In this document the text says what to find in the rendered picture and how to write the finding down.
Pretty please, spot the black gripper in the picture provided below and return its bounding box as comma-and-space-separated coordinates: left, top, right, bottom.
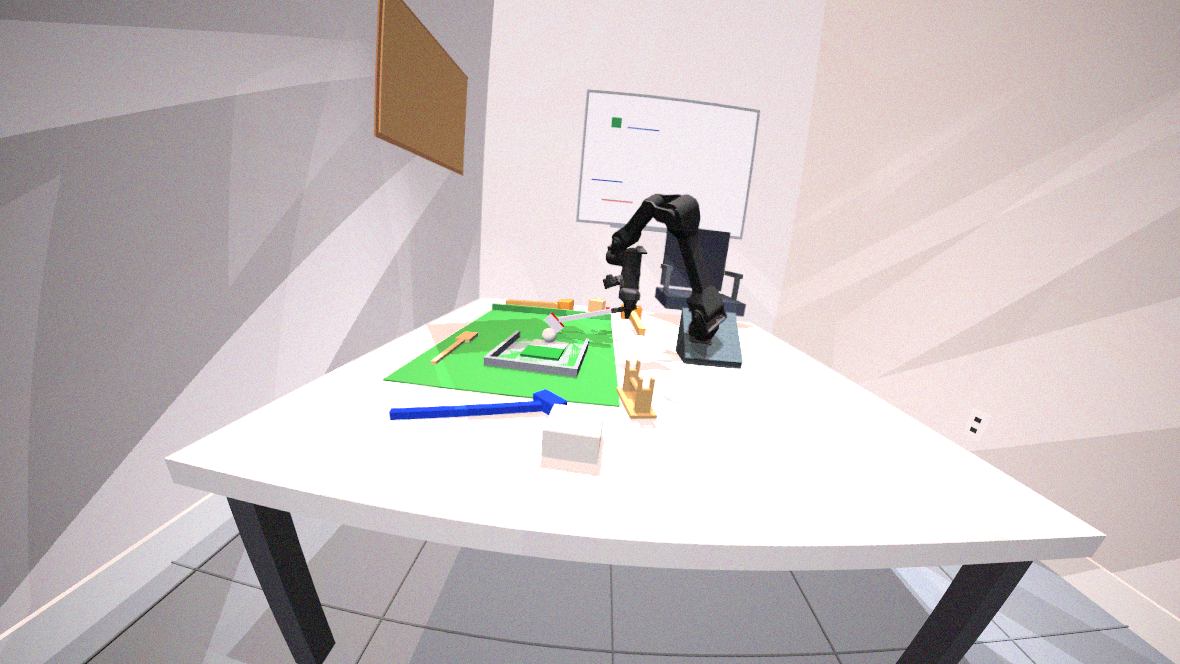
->
618, 267, 641, 318

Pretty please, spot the green flat mat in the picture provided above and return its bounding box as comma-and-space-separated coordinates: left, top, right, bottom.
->
384, 309, 620, 407

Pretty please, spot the white rectangular block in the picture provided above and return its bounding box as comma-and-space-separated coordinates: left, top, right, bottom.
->
540, 403, 604, 465

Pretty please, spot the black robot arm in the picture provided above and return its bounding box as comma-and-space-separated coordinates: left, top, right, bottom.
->
607, 193, 727, 346

